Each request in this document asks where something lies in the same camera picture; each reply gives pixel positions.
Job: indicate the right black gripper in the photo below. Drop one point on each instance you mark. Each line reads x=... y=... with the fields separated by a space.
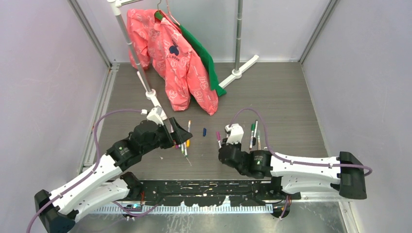
x=239 y=145

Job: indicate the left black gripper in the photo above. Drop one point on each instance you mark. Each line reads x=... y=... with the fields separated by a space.
x=179 y=135

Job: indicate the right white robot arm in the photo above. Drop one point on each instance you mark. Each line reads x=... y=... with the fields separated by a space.
x=292 y=174

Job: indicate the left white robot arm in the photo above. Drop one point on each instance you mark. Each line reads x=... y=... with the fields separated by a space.
x=108 y=179

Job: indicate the pink patterned jacket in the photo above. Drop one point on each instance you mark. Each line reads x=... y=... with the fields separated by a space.
x=158 y=42

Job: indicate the green garment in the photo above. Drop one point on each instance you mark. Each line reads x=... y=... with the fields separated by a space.
x=206 y=59

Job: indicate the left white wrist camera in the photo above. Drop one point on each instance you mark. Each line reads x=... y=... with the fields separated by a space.
x=156 y=115

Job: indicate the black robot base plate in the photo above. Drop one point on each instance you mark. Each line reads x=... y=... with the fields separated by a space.
x=205 y=193

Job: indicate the white ribbed cable duct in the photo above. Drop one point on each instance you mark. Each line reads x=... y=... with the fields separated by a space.
x=183 y=209

